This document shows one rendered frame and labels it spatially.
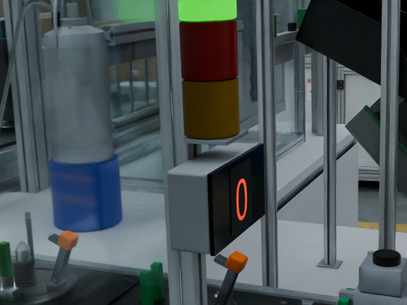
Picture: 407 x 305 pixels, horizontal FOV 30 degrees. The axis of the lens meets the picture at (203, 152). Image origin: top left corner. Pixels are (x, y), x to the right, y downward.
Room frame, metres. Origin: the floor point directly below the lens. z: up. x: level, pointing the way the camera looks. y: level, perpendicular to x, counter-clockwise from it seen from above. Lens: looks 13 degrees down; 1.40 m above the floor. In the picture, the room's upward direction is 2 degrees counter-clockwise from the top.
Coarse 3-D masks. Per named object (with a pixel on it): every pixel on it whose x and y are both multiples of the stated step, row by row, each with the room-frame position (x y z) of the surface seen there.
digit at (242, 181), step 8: (248, 160) 0.66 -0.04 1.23; (232, 168) 0.63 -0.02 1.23; (240, 168) 0.65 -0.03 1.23; (248, 168) 0.66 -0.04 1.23; (232, 176) 0.63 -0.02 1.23; (240, 176) 0.65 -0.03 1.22; (248, 176) 0.66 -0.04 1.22; (232, 184) 0.63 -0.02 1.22; (240, 184) 0.65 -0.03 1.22; (248, 184) 0.66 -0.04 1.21; (232, 192) 0.63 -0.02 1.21; (240, 192) 0.65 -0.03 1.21; (248, 192) 0.66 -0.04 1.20; (232, 200) 0.63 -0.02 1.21; (240, 200) 0.65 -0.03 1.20; (248, 200) 0.66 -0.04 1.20; (232, 208) 0.63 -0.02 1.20; (240, 208) 0.64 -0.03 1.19; (248, 208) 0.66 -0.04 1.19; (232, 216) 0.63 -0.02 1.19; (240, 216) 0.64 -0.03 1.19; (248, 216) 0.66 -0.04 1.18; (232, 224) 0.63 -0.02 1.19; (240, 224) 0.64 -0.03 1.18; (232, 232) 0.63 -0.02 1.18
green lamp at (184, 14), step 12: (180, 0) 0.65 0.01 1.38; (192, 0) 0.64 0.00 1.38; (204, 0) 0.63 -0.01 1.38; (216, 0) 0.63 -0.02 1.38; (228, 0) 0.64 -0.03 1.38; (180, 12) 0.65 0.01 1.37; (192, 12) 0.64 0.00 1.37; (204, 12) 0.63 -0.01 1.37; (216, 12) 0.63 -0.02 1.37; (228, 12) 0.64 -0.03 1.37
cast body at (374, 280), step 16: (368, 256) 0.80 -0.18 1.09; (384, 256) 0.77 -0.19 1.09; (400, 256) 0.77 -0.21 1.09; (368, 272) 0.76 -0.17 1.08; (384, 272) 0.76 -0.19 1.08; (400, 272) 0.75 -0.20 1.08; (368, 288) 0.76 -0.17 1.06; (384, 288) 0.76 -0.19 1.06; (400, 288) 0.75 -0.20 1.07; (352, 304) 0.79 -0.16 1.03; (368, 304) 0.76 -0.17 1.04; (384, 304) 0.76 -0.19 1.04; (400, 304) 0.75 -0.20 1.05
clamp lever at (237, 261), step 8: (216, 256) 0.86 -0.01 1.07; (232, 256) 0.85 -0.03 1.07; (240, 256) 0.85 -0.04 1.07; (224, 264) 0.85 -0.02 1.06; (232, 264) 0.85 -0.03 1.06; (240, 264) 0.84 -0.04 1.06; (232, 272) 0.85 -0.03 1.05; (224, 280) 0.85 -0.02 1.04; (232, 280) 0.85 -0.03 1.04; (224, 288) 0.86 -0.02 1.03; (232, 288) 0.86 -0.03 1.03; (224, 296) 0.86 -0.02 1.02; (216, 304) 0.86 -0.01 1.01; (224, 304) 0.86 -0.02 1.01
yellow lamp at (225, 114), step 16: (192, 80) 0.65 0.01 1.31; (224, 80) 0.64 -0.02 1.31; (192, 96) 0.64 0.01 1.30; (208, 96) 0.63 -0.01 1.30; (224, 96) 0.64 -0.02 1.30; (192, 112) 0.64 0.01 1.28; (208, 112) 0.63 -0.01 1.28; (224, 112) 0.64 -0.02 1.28; (192, 128) 0.64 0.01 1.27; (208, 128) 0.63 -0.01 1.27; (224, 128) 0.64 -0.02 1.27
